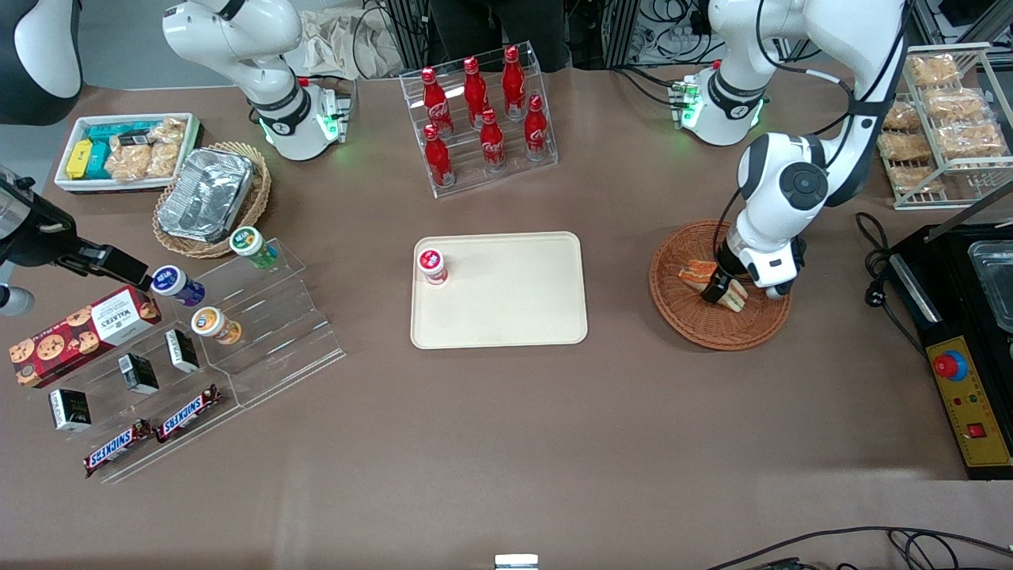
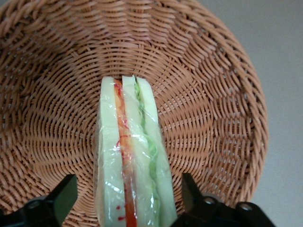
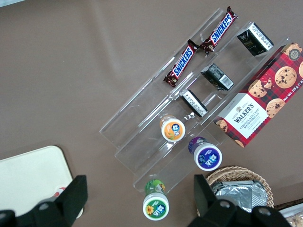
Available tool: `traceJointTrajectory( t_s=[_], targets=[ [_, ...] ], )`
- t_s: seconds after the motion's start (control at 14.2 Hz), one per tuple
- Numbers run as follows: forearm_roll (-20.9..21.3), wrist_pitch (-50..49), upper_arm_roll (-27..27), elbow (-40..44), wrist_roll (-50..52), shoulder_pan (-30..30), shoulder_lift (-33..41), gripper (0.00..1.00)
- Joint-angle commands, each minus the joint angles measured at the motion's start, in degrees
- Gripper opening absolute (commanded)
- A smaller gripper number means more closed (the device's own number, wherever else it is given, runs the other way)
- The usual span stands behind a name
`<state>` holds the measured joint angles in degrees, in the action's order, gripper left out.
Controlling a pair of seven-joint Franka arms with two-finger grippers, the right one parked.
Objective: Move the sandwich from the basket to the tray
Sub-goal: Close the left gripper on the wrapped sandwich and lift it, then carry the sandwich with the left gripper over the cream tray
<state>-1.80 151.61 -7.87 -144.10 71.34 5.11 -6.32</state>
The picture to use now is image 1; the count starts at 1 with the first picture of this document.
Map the clear acrylic stepped display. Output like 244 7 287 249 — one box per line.
47 317 243 485
194 237 347 409

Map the small black box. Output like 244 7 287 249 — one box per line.
165 329 200 374
118 353 159 395
50 389 92 432

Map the person in dark clothes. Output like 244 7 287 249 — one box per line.
430 0 572 74

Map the aluminium foil container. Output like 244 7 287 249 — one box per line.
157 148 256 244

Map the black power cable with plug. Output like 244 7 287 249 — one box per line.
855 211 939 357

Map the red emergency stop button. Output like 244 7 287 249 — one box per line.
932 348 969 382

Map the bagged fried snack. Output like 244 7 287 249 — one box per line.
936 121 1008 158
890 165 948 196
922 87 987 121
882 101 924 132
906 54 961 86
877 131 935 162

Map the snickers bar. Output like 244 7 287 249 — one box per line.
83 418 155 478
154 384 222 444

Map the orange lid cup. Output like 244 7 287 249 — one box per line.
191 306 242 346

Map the triangular sandwich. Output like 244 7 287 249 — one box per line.
678 260 749 313

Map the large brown wicker basket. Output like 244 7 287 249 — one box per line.
649 219 793 352

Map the white plastic bin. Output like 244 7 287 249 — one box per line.
54 112 204 195

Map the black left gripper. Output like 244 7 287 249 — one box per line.
700 228 753 306

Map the red lid cup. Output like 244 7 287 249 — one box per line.
417 248 449 286

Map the clear cracker pack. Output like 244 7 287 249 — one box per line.
146 119 187 177
105 142 151 182

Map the steel pan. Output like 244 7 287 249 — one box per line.
967 240 1013 333

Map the clear acrylic bottle rack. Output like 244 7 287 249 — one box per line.
400 41 560 199

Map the red cookie box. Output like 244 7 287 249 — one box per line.
9 285 162 389

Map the cream plastic tray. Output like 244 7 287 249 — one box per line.
410 231 589 350

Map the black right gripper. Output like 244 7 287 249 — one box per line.
0 168 153 291

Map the purple lid cup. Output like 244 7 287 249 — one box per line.
150 265 207 308

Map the red cola bottle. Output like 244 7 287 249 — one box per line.
423 124 457 188
479 108 507 173
420 66 454 135
503 45 528 120
463 57 490 127
523 95 551 162

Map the small tan wicker basket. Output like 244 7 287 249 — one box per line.
153 142 272 260

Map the green lid cup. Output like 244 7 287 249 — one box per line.
230 226 279 270

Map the aluminium profile bar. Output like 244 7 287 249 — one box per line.
926 182 1013 242

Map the black control box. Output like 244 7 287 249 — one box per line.
886 224 1013 481

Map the beige cloth bag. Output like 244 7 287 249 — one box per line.
297 8 404 80

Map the white wire rack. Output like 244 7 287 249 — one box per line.
860 44 1013 211

